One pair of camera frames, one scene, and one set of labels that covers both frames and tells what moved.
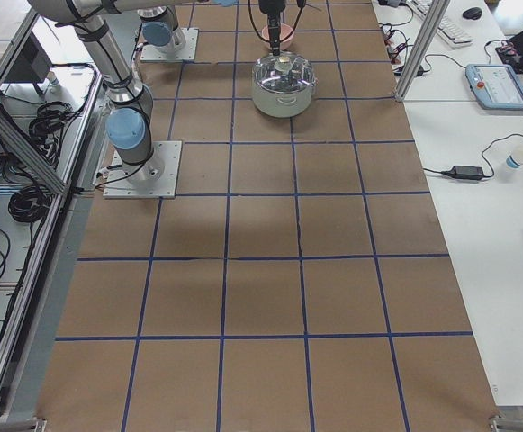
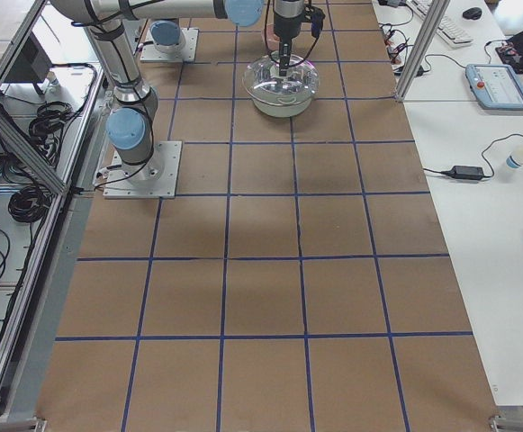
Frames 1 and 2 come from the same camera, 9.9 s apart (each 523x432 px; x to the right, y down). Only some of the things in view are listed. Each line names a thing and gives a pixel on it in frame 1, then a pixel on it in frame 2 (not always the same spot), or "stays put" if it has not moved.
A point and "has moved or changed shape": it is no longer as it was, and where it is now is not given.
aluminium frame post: (421, 49) stays put
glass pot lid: (286, 73) has moved or changed shape
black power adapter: (466, 172) stays put
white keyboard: (446, 31) stays put
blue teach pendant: (497, 86) stays put
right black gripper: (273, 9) → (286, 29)
